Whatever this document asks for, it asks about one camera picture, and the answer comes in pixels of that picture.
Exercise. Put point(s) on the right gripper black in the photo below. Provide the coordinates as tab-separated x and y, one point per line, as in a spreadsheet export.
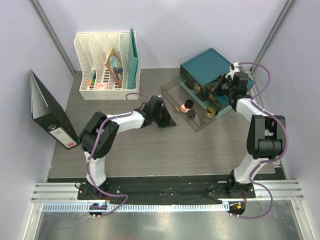
214	87

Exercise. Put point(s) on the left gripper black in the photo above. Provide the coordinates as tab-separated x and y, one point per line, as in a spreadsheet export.
168	121

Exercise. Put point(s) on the gold lidded cream jar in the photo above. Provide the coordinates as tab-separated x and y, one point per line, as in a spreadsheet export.
210	111

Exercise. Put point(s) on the black round cap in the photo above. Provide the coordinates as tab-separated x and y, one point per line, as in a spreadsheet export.
191	114
188	104

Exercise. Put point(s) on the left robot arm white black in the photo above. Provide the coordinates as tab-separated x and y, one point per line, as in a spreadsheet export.
98	136

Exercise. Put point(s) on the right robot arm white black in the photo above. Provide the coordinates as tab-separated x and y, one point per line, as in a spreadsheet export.
266	139

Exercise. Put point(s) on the teal drawer organizer box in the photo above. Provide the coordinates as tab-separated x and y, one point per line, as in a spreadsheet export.
208	66

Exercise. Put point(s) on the teal folder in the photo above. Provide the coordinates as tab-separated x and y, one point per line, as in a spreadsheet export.
133	61

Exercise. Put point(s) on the pink sticky note pad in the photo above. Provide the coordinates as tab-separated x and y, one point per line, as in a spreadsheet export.
101	86

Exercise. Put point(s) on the illustrated picture book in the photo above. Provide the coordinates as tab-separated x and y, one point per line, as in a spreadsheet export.
114	64

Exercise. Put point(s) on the green orange highlighter markers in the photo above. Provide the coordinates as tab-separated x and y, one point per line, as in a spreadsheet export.
91	80

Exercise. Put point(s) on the white mesh file organizer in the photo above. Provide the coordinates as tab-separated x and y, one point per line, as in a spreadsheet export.
93	50

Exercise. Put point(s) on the black lever arch binder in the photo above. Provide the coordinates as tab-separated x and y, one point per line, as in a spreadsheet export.
49	115

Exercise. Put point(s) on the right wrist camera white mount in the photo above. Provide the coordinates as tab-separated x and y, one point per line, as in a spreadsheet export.
235	67

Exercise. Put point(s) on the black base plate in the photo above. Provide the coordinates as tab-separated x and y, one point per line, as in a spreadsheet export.
162	187

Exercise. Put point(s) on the aluminium rail frame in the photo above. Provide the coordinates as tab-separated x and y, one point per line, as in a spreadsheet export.
68	197

